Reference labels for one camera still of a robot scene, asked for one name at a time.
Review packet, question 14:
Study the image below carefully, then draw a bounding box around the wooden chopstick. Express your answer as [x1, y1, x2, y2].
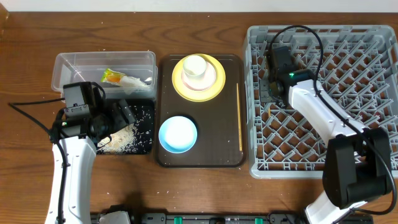
[236, 83, 243, 153]
[266, 55, 272, 117]

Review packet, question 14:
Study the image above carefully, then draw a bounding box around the plastic wrapper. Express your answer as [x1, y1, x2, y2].
[101, 68, 148, 89]

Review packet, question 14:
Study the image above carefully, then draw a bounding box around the light blue bowl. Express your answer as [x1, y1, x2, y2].
[158, 116, 198, 154]

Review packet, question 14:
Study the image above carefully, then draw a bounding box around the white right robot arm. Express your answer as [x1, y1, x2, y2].
[259, 69, 397, 223]

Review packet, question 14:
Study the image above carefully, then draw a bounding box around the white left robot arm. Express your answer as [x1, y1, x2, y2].
[45, 100, 136, 224]

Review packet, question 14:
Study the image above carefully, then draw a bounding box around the grey plastic dishwasher rack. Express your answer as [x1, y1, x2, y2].
[243, 25, 397, 179]

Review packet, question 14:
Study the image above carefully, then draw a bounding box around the black tray bin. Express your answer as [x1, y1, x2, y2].
[93, 98, 156, 156]

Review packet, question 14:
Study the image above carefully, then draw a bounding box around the spilled rice pile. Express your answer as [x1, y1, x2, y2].
[98, 105, 154, 154]

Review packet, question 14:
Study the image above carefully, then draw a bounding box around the clear plastic bin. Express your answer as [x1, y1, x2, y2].
[52, 51, 158, 100]

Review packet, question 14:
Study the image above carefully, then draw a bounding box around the brown serving tray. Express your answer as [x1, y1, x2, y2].
[153, 54, 247, 168]

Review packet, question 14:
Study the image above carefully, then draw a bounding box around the yellow plate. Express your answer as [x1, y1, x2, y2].
[172, 54, 226, 102]

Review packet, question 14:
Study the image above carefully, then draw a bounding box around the pink bowl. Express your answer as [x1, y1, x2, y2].
[181, 62, 216, 91]

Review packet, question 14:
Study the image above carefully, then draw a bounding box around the cream cup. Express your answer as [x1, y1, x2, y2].
[183, 55, 207, 78]

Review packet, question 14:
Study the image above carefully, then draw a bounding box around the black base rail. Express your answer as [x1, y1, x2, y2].
[90, 211, 374, 224]

